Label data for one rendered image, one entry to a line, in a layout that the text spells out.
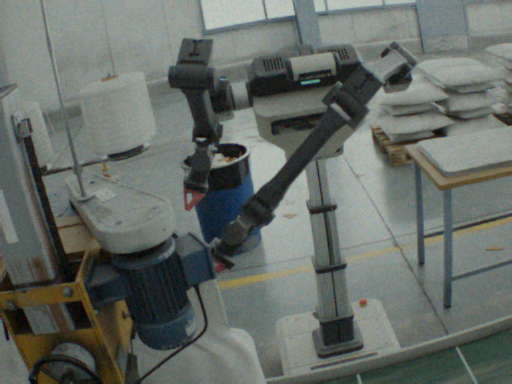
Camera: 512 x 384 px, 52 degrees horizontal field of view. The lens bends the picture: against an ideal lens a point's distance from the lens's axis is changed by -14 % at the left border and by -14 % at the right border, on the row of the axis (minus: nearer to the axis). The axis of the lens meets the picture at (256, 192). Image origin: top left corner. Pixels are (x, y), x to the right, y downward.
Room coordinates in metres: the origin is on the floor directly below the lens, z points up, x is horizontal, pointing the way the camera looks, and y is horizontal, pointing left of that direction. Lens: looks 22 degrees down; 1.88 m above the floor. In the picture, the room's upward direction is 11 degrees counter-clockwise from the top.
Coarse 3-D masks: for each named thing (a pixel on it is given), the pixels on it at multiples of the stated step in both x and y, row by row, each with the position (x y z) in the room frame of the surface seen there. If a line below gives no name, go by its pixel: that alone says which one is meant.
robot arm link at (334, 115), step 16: (336, 112) 1.42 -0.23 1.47; (368, 112) 1.40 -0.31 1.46; (320, 128) 1.43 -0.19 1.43; (336, 128) 1.41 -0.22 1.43; (352, 128) 1.40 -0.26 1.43; (304, 144) 1.44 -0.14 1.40; (320, 144) 1.42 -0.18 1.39; (288, 160) 1.45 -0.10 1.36; (304, 160) 1.43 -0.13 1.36; (288, 176) 1.44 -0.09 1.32; (256, 192) 1.47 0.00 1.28; (272, 192) 1.45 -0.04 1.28; (256, 208) 1.46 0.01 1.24; (272, 208) 1.45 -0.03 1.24
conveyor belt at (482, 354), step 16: (496, 336) 1.66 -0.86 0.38; (448, 352) 1.65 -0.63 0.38; (464, 352) 1.62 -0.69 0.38; (480, 352) 1.59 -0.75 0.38; (496, 352) 1.56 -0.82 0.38; (384, 368) 1.67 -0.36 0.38; (400, 368) 1.64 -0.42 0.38; (416, 368) 1.62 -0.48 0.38; (432, 368) 1.59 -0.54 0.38; (448, 368) 1.56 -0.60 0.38; (464, 368) 1.53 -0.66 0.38; (480, 368) 1.50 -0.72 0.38; (496, 368) 1.47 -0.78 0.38
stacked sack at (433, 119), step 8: (416, 112) 4.76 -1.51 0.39; (424, 112) 4.76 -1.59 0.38; (432, 112) 4.72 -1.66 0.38; (440, 112) 4.75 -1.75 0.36; (376, 120) 4.90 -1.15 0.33; (384, 120) 4.78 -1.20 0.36; (392, 120) 4.70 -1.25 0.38; (400, 120) 4.66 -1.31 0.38; (408, 120) 4.61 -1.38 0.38; (416, 120) 4.59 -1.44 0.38; (424, 120) 4.58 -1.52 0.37; (432, 120) 4.56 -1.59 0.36; (440, 120) 4.56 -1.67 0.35; (448, 120) 4.56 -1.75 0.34; (384, 128) 4.65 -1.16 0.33; (392, 128) 4.57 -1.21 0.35; (400, 128) 4.55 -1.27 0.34; (408, 128) 4.54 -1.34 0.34; (416, 128) 4.53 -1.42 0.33; (424, 128) 4.53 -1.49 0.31; (432, 128) 4.54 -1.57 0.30
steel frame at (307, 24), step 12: (300, 0) 9.03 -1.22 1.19; (312, 0) 9.03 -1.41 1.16; (300, 12) 9.03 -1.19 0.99; (312, 12) 9.03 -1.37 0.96; (300, 24) 9.04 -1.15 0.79; (312, 24) 9.03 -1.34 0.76; (300, 36) 9.43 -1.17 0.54; (312, 36) 9.03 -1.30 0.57; (0, 72) 9.31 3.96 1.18; (0, 84) 9.19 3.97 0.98
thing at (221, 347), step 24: (192, 288) 1.48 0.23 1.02; (216, 288) 1.48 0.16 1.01; (216, 312) 1.48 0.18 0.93; (216, 336) 1.46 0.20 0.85; (240, 336) 1.49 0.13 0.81; (144, 360) 1.43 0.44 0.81; (168, 360) 1.42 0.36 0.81; (192, 360) 1.41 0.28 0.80; (216, 360) 1.41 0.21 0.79; (240, 360) 1.42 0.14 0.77
